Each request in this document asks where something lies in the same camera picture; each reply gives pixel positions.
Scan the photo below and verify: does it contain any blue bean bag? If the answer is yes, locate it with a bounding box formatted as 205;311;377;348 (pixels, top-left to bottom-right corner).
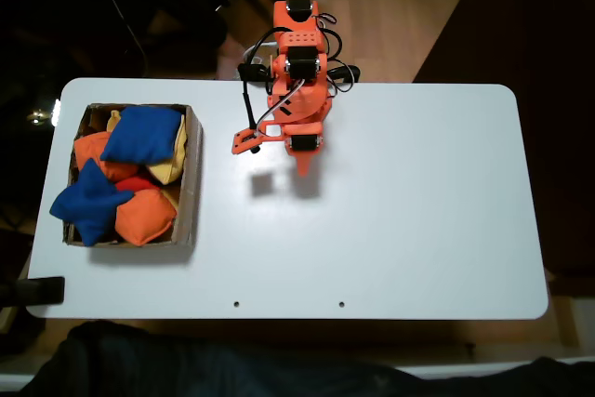
48;157;136;247
99;105;183;166

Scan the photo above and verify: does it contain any cardboard box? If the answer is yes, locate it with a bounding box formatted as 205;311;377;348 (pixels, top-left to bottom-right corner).
61;102;205;249

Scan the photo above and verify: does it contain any yellow bean bag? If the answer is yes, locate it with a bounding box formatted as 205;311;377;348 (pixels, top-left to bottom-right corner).
143;112;190;187
105;109;124;134

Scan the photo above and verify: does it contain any orange bean bag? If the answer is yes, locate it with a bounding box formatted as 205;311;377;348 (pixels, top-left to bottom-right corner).
73;130;140;183
113;188;179;248

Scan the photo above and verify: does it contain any red bean bag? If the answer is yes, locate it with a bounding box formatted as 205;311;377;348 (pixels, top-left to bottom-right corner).
113;175;162;194

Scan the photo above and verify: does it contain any person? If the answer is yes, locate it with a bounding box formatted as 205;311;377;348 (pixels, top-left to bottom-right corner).
18;320;595;397

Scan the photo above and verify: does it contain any black clamp with bar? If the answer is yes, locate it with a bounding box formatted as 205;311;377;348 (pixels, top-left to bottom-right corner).
0;275;66;309

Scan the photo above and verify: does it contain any orange camera mount plate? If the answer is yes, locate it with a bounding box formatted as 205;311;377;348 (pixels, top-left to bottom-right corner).
230;120;287;156

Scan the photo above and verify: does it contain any black camera cable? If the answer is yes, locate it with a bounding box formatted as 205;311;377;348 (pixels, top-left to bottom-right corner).
240;27;280;131

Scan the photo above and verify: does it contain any thick black cable loop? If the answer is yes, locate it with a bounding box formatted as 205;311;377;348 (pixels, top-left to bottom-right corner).
327;61;362;96

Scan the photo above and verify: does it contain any black cable plug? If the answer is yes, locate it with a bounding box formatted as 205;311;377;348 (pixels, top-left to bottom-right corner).
238;60;273;83

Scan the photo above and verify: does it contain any thin black wrist wire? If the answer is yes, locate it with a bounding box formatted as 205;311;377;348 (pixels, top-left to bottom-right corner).
320;27;343;63

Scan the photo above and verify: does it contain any white cable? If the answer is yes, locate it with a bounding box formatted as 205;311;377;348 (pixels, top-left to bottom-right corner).
244;41;280;66

